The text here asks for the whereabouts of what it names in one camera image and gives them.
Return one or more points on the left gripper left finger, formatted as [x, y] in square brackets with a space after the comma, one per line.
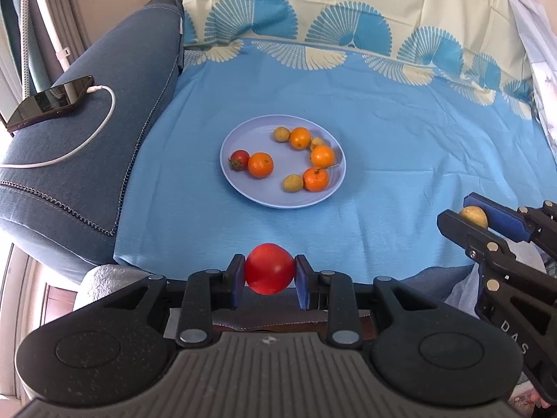
[205, 292]

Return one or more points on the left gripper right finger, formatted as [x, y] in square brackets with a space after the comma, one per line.
[356, 313]

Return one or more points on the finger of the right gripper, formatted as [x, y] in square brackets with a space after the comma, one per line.
[508, 222]
[491, 252]

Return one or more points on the tan longan fruit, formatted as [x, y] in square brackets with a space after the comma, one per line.
[475, 215]
[281, 134]
[293, 183]
[315, 142]

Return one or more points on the small red tomato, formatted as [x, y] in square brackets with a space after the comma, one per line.
[269, 269]

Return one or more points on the orange mandarin with stem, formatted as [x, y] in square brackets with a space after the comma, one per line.
[318, 179]

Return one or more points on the red tomato with stem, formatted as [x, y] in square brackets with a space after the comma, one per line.
[238, 161]

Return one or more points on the lilac round plate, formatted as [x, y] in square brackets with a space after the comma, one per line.
[256, 135]

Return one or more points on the blue patterned sofa cover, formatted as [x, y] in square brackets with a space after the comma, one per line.
[429, 99]

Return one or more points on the dark blue sofa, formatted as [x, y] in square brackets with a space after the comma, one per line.
[63, 191]

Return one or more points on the light floral cloth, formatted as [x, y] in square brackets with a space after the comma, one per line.
[539, 40]

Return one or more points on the black smartphone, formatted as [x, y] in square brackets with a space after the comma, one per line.
[50, 104]

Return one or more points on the grey curtain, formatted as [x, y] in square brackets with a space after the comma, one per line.
[44, 37]

